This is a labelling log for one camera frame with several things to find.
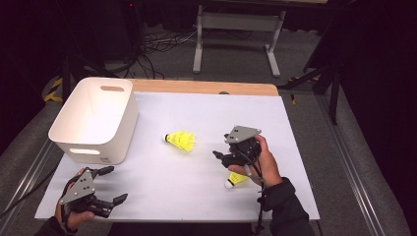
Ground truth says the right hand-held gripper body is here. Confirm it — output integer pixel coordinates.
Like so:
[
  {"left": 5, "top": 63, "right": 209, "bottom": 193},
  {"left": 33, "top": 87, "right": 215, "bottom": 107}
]
[{"left": 221, "top": 125, "right": 263, "bottom": 169}]

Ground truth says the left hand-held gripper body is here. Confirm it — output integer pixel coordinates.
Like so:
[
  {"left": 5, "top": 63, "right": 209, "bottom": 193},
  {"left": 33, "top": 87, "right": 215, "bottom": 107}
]
[{"left": 58, "top": 167, "right": 116, "bottom": 219}]

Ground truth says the white plastic bin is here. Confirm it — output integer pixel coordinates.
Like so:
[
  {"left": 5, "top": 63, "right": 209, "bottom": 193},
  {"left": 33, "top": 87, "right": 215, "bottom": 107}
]
[{"left": 47, "top": 77, "right": 140, "bottom": 166}]

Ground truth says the person's left hand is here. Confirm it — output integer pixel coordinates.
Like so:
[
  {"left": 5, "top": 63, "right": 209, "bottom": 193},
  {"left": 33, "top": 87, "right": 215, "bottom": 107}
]
[{"left": 54, "top": 204, "right": 96, "bottom": 231}]

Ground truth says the person's right hand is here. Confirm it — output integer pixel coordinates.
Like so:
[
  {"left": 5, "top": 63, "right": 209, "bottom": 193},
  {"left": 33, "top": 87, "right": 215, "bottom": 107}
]
[{"left": 227, "top": 134, "right": 284, "bottom": 189}]

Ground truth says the white table sheet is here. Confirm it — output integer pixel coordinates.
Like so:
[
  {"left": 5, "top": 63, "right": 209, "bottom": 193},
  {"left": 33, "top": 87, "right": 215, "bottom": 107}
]
[{"left": 33, "top": 91, "right": 321, "bottom": 221}]

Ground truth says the yellow black hazard tape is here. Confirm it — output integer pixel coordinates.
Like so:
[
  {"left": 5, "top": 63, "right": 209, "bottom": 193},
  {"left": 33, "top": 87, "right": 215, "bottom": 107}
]
[
  {"left": 287, "top": 76, "right": 322, "bottom": 106},
  {"left": 43, "top": 77, "right": 64, "bottom": 103}
]

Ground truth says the black stand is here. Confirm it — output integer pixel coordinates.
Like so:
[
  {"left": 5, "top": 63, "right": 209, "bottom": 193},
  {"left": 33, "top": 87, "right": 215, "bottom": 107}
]
[
  {"left": 60, "top": 0, "right": 120, "bottom": 100},
  {"left": 278, "top": 0, "right": 343, "bottom": 126}
]

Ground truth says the left hand-held gripper cable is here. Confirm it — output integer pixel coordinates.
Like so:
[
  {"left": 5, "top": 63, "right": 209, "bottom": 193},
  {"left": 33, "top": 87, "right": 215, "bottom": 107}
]
[{"left": 57, "top": 180, "right": 79, "bottom": 236}]

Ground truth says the hand-held gripper cable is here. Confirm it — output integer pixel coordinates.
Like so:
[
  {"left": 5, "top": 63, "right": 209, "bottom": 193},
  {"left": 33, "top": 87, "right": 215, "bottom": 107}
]
[
  {"left": 244, "top": 148, "right": 268, "bottom": 236},
  {"left": 57, "top": 180, "right": 79, "bottom": 236}
]

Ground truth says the aluminium floor rail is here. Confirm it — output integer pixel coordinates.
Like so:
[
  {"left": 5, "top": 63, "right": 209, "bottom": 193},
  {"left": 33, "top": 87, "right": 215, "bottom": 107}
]
[
  {"left": 0, "top": 141, "right": 64, "bottom": 236},
  {"left": 315, "top": 94, "right": 387, "bottom": 236}
]

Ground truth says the right hand-held gripper cable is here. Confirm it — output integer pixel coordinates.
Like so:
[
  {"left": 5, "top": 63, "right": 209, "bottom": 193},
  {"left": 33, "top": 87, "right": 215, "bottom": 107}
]
[{"left": 244, "top": 148, "right": 268, "bottom": 236}]

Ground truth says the grey metal table frame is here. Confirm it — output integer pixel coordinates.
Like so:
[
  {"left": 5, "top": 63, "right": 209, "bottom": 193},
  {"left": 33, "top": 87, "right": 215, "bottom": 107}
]
[{"left": 192, "top": 4, "right": 287, "bottom": 79}]

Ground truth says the bundle of floor cables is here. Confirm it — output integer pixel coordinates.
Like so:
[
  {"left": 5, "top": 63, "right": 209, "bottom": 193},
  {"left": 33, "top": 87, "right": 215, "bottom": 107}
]
[{"left": 107, "top": 29, "right": 199, "bottom": 81}]

